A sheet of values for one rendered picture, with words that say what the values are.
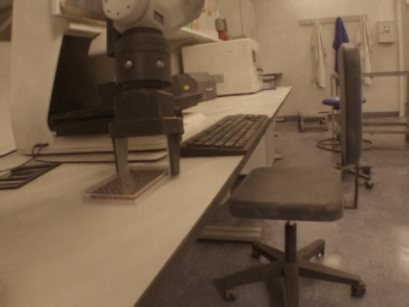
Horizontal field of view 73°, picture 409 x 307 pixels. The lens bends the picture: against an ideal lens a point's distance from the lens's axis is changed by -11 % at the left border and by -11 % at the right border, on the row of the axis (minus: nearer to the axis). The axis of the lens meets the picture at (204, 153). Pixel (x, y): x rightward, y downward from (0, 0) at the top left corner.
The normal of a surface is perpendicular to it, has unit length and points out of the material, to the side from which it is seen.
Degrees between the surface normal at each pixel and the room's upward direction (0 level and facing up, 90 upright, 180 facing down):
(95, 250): 0
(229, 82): 90
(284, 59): 90
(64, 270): 0
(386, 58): 90
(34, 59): 90
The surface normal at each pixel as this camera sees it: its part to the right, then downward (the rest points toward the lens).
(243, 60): -0.30, 0.25
